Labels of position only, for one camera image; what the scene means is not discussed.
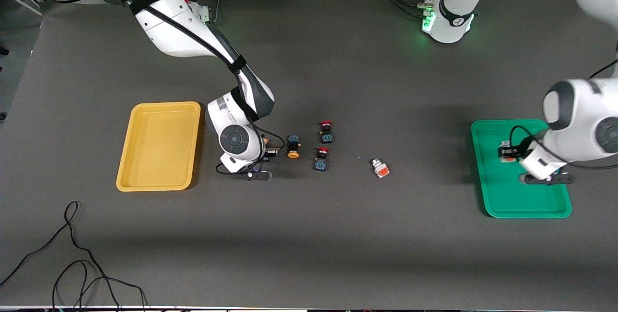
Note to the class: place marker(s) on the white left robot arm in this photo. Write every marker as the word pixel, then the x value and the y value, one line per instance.
pixel 579 119

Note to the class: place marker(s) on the red mushroom push button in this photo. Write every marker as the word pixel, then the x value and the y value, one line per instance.
pixel 321 161
pixel 327 134

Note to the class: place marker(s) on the yellow plastic tray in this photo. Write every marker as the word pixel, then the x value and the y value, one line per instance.
pixel 159 148

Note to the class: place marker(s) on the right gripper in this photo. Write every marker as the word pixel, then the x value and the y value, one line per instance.
pixel 266 153

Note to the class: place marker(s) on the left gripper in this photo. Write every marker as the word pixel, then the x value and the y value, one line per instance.
pixel 515 151

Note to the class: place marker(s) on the yellow mushroom push button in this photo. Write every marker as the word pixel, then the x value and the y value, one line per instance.
pixel 266 159
pixel 293 144

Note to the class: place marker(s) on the green plastic tray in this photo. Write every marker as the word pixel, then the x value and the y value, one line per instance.
pixel 502 191

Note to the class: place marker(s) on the white and orange button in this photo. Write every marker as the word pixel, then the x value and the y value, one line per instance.
pixel 381 170
pixel 506 156

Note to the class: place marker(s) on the dark grey table mat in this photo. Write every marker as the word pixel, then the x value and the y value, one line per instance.
pixel 309 254

